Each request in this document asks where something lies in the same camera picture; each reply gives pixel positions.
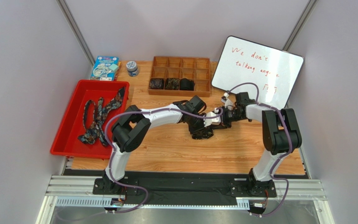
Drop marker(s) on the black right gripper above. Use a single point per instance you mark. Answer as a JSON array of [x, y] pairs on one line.
[[232, 115]]

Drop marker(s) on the aluminium frame rail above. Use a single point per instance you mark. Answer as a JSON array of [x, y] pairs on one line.
[[69, 199]]

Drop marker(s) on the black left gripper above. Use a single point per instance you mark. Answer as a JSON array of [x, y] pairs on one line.
[[202, 131]]

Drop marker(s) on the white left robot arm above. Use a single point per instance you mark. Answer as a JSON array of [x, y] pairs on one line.
[[130, 129]]

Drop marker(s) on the blue picture box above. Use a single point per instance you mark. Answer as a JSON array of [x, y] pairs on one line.
[[105, 68]]

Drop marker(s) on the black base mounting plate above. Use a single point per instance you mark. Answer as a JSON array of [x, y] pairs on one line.
[[184, 188]]

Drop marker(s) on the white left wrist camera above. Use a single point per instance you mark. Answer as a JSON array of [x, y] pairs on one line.
[[213, 117]]

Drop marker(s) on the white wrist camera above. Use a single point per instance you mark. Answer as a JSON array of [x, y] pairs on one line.
[[213, 117], [226, 101]]

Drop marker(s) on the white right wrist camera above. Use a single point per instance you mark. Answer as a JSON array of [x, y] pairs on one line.
[[226, 101]]

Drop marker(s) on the wooden compartment organizer box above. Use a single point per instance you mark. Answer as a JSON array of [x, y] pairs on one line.
[[197, 69]]

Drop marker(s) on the plain black rolled tie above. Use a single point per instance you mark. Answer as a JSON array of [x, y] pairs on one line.
[[186, 84]]

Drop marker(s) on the small blue white jar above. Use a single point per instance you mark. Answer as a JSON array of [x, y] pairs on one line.
[[132, 68]]

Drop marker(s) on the dark patterned rolled tie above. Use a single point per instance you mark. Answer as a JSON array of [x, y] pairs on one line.
[[172, 84]]

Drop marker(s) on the whiteboard with red writing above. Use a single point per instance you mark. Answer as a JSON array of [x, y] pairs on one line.
[[262, 71]]

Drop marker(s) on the black floral necktie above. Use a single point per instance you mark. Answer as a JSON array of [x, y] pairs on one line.
[[201, 133]]

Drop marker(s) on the blue floral necktie in tray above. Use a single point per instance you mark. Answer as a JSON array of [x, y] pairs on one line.
[[95, 130]]

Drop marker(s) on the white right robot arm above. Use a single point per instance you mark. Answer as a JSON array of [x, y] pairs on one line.
[[280, 134]]

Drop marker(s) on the dark blue rolled tie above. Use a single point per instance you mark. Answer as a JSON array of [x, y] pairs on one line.
[[157, 83]]

